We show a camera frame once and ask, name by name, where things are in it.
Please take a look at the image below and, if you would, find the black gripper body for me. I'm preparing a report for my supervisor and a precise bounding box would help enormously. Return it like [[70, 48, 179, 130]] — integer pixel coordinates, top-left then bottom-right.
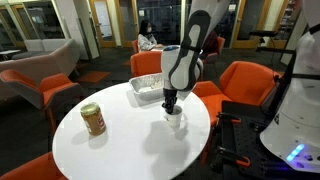
[[162, 87, 179, 106]]

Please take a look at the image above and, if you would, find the white printed mug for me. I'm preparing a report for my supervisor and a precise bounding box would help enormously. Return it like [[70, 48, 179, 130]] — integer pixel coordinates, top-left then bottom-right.
[[163, 104, 184, 128]]

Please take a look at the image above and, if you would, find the white paper in tray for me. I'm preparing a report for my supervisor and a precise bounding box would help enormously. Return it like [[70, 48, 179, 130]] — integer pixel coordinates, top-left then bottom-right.
[[138, 81, 164, 94]]

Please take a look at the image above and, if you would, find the aluminium foil tray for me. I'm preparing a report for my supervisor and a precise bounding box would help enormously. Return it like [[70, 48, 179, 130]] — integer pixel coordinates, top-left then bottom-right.
[[128, 72, 165, 101]]

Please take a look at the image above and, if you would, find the orange upholstered chair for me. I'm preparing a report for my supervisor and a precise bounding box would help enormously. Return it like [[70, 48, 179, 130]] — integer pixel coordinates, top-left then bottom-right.
[[0, 151, 68, 180], [0, 68, 83, 135], [192, 60, 280, 128], [129, 50, 164, 79], [202, 36, 227, 78], [131, 39, 140, 55]]

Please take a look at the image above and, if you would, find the white round meeting table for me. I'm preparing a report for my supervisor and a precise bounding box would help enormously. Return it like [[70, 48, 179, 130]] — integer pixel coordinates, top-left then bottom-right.
[[150, 44, 182, 53]]

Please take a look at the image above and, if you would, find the woman in white top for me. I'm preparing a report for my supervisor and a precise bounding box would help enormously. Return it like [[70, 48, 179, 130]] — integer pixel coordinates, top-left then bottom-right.
[[137, 18, 165, 53]]

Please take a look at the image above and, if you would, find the peanut butter jar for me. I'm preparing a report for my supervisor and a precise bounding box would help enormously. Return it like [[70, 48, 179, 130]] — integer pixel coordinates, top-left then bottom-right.
[[79, 101, 108, 137]]

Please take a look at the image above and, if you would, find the black perforated robot table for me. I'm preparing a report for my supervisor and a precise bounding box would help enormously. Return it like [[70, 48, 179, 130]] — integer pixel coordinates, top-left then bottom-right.
[[211, 99, 320, 180]]

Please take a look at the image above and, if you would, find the wooden framed glass door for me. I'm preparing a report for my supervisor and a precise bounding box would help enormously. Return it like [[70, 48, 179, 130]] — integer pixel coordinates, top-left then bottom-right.
[[87, 0, 118, 49], [231, 0, 268, 50], [114, 0, 140, 48]]

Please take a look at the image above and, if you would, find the taupe sofa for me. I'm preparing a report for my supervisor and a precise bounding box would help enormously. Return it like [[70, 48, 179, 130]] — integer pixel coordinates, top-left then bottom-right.
[[0, 38, 82, 102]]

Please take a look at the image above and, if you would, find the light grey sofa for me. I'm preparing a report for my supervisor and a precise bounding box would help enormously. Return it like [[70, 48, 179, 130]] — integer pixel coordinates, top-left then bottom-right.
[[11, 38, 68, 61]]

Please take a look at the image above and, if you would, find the bookshelf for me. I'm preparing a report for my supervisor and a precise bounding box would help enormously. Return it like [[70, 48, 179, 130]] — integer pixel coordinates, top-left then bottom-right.
[[275, 0, 302, 42]]

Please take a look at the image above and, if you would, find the orange handled clamp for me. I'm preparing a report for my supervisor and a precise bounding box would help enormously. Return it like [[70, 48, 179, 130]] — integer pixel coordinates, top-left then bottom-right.
[[215, 111, 243, 126], [215, 145, 252, 169]]

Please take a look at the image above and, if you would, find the black vertical stand post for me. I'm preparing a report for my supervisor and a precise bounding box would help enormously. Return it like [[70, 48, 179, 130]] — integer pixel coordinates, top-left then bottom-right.
[[265, 49, 296, 116]]

